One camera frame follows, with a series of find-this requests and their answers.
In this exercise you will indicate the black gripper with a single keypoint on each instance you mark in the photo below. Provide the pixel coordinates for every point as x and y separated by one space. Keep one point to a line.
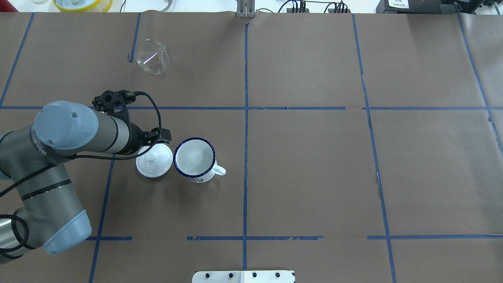
137 137

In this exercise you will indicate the white enamel mug lid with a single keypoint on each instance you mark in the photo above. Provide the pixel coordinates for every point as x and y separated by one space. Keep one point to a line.
154 161

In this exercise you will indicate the clear plastic funnel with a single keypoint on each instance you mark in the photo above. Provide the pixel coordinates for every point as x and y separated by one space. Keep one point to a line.
152 56

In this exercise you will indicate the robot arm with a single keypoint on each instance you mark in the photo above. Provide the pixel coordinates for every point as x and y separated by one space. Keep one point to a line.
34 157

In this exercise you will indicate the white enamel mug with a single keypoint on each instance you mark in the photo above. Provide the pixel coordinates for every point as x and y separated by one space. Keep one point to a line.
195 159

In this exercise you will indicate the yellow bowl with plate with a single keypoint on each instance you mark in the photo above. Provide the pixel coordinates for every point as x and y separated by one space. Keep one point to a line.
83 6

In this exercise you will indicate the black computer box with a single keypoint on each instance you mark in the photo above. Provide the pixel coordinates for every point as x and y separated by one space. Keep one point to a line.
432 7

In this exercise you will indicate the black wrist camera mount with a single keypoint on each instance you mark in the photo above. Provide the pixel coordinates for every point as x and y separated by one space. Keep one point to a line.
115 104

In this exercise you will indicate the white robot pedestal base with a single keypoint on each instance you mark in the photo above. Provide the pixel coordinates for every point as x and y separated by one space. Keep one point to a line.
245 276

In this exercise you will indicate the aluminium frame post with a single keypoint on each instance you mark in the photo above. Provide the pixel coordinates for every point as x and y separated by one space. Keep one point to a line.
246 9

